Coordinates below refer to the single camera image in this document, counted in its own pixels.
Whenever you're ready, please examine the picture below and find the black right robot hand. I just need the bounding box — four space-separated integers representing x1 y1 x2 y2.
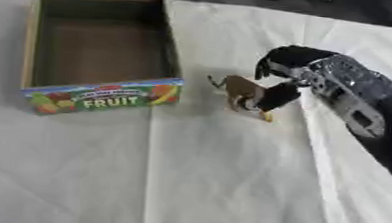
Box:
250 42 341 117

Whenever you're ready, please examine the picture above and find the brown toy animal figure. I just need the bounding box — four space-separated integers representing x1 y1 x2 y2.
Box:
204 72 280 123

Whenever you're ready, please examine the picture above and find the open cardboard box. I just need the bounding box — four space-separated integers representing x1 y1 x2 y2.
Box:
16 0 193 127

